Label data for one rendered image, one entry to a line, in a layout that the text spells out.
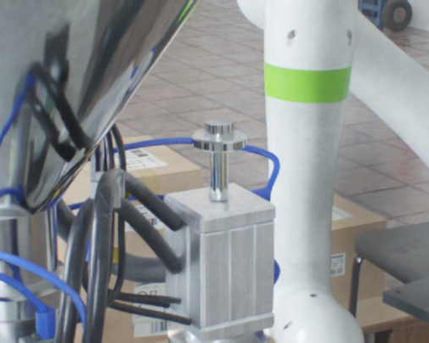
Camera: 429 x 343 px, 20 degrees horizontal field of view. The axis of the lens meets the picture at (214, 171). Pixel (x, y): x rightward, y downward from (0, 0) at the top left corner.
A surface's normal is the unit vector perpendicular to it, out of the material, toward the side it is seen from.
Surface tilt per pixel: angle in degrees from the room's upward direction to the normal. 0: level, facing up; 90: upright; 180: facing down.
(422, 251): 0
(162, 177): 90
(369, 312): 0
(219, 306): 90
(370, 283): 90
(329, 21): 91
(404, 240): 0
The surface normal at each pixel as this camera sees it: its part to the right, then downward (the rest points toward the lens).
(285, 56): -0.58, 0.26
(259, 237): 0.48, 0.25
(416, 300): 0.00, -0.96
